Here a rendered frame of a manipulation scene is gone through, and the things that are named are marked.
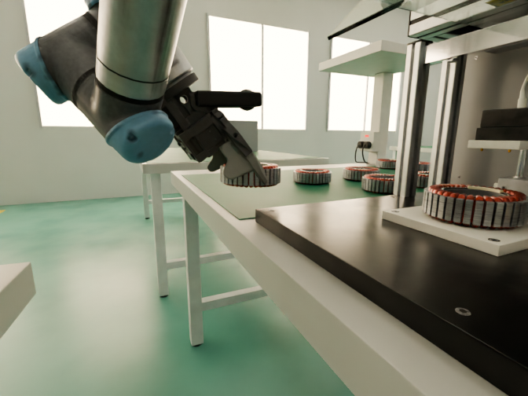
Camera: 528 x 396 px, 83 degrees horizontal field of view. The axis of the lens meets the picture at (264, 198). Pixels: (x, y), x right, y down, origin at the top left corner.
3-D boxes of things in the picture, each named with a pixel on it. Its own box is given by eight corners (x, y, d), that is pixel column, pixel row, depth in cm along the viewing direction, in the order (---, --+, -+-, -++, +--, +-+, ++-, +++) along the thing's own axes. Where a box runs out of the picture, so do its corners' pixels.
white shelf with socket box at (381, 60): (371, 174, 109) (382, 38, 99) (314, 165, 142) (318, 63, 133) (435, 170, 123) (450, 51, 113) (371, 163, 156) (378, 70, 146)
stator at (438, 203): (502, 237, 31) (508, 203, 30) (404, 214, 40) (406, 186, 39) (541, 221, 37) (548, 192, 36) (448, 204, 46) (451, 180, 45)
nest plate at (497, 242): (497, 257, 29) (500, 245, 29) (381, 218, 42) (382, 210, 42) (573, 236, 35) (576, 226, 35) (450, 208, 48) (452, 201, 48)
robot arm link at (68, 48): (43, 96, 34) (125, 47, 37) (-5, 40, 36) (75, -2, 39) (81, 133, 41) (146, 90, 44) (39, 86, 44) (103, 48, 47)
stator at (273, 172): (231, 189, 48) (231, 166, 47) (213, 181, 58) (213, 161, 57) (291, 187, 53) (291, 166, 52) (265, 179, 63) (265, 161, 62)
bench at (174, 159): (153, 302, 159) (142, 163, 144) (141, 217, 325) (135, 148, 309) (323, 267, 203) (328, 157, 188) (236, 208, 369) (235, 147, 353)
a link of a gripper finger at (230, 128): (244, 165, 50) (211, 129, 51) (252, 159, 51) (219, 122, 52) (244, 154, 46) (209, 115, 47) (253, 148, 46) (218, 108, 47)
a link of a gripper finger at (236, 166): (244, 201, 49) (208, 160, 50) (271, 179, 50) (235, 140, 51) (244, 196, 45) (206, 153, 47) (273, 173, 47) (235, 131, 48)
